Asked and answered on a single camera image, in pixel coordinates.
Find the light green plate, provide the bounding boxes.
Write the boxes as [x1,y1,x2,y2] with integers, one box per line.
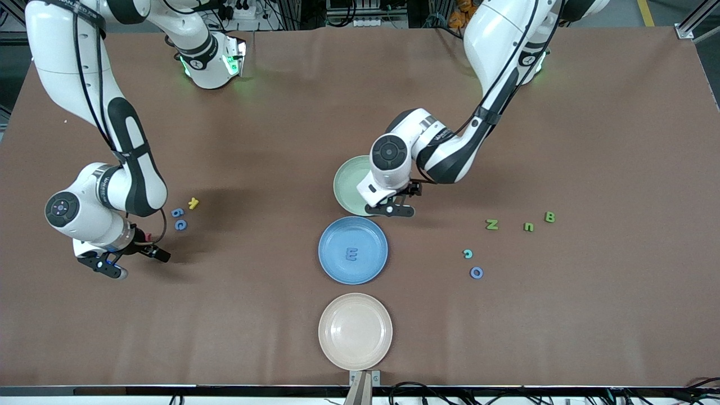
[333,156,383,217]

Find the blue plate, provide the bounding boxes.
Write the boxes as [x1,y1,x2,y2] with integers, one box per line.
[318,217,389,285]

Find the beige plate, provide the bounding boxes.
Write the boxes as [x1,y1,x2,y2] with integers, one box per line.
[318,292,393,371]

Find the brown table cover cloth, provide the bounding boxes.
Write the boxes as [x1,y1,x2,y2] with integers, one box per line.
[0,27,720,389]

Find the orange bags pile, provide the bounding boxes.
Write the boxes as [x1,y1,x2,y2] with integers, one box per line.
[450,0,479,26]

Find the white power strip black plugs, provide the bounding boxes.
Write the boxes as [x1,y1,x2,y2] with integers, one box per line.
[222,0,257,20]

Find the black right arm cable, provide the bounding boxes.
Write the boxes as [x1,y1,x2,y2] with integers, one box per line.
[72,0,168,245]

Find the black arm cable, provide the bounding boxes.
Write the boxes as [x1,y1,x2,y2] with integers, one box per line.
[413,0,563,185]
[72,0,168,245]

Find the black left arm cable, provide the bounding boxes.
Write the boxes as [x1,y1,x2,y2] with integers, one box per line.
[413,0,563,185]

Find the black tangled cables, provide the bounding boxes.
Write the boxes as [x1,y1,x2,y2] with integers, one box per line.
[388,378,720,405]

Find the grey metal camera bracket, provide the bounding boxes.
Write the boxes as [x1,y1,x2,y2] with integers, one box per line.
[349,370,381,405]

